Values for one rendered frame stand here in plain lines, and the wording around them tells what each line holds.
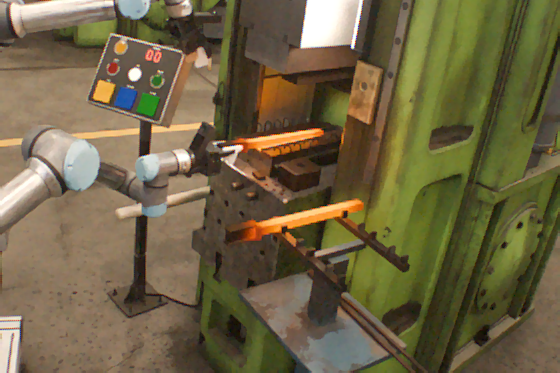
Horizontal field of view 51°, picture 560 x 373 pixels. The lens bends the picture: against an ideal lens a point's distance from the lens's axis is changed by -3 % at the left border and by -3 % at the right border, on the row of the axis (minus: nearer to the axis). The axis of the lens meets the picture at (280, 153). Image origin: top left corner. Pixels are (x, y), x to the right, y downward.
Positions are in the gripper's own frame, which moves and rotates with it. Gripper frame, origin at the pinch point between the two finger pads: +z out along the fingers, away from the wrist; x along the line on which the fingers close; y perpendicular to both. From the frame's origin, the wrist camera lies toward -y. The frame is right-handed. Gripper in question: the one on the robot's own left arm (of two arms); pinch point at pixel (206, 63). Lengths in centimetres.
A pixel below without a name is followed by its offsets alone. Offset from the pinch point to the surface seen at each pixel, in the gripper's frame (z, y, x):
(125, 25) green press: 178, -133, -416
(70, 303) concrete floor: 101, 77, -56
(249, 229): 13, 31, 53
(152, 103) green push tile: 19.7, 12.1, -28.2
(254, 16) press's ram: -8.0, -19.2, 4.5
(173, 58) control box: 10.4, -3.4, -30.9
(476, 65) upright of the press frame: 19, -62, 57
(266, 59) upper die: 2.5, -13.8, 12.8
